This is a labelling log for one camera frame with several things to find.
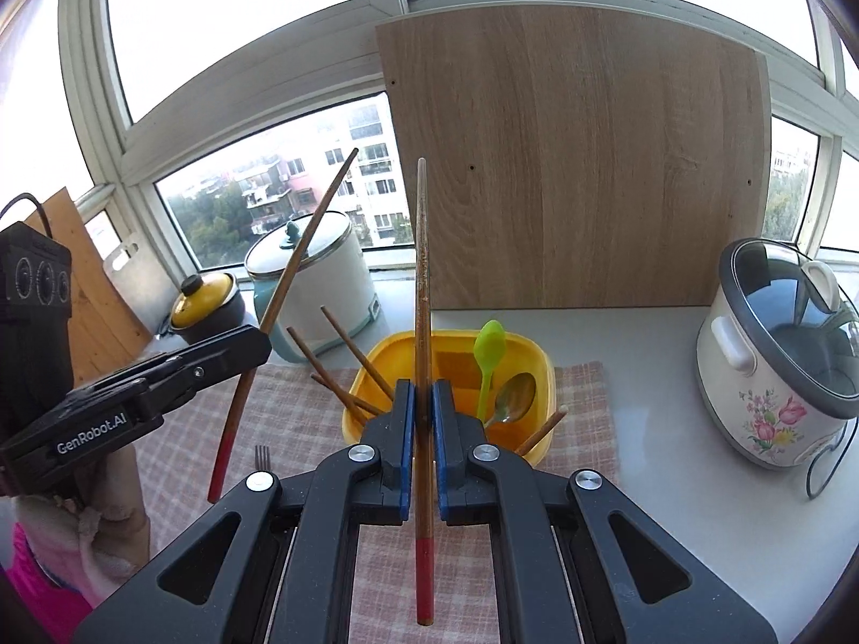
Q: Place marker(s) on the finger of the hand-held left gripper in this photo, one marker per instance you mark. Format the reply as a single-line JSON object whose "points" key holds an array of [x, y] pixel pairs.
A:
{"points": [[221, 359]]}

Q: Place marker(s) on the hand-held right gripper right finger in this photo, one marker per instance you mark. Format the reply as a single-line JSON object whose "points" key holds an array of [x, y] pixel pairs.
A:
{"points": [[437, 456]]}

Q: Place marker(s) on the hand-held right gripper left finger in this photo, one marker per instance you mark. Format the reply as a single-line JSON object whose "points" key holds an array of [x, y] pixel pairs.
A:
{"points": [[407, 456]]}

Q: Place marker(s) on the yellow plastic container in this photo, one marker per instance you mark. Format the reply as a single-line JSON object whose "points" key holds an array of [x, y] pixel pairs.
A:
{"points": [[449, 355]]}

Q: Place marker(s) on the green plastic spoon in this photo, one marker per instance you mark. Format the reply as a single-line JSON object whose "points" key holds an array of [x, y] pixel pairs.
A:
{"points": [[490, 345]]}

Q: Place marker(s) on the person's left forearm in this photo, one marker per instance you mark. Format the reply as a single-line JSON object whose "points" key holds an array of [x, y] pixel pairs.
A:
{"points": [[114, 523]]}

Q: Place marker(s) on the brown wooden cutting board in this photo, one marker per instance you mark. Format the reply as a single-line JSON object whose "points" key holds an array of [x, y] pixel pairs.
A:
{"points": [[87, 308]]}

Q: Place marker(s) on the small yellow-lidded black pot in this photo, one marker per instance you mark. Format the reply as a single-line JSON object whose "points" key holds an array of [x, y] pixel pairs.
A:
{"points": [[201, 305]]}

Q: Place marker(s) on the metal spoon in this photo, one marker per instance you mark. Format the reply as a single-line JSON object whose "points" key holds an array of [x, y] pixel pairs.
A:
{"points": [[517, 396]]}

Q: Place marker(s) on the white cutting board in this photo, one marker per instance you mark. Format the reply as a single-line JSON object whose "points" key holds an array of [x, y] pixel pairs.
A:
{"points": [[141, 288]]}

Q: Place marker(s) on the metal fork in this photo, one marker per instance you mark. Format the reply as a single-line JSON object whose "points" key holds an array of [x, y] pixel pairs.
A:
{"points": [[262, 459]]}

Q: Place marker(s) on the white teal electric pot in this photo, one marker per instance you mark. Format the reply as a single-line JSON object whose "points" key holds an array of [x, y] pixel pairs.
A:
{"points": [[335, 282]]}

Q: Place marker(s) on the pink plaid cloth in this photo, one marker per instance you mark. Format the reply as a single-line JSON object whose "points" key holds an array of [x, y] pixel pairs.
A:
{"points": [[577, 416]]}

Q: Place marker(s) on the pink clothing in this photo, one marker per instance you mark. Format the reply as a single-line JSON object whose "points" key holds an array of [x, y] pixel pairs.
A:
{"points": [[40, 577]]}

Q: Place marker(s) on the floral white rice cooker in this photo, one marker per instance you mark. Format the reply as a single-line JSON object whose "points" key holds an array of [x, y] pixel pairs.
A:
{"points": [[758, 402]]}

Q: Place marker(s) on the large wooden board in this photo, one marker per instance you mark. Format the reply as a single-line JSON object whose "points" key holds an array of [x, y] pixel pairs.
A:
{"points": [[577, 161]]}

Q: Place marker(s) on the white window frame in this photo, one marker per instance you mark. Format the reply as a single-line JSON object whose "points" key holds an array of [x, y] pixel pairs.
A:
{"points": [[255, 80]]}

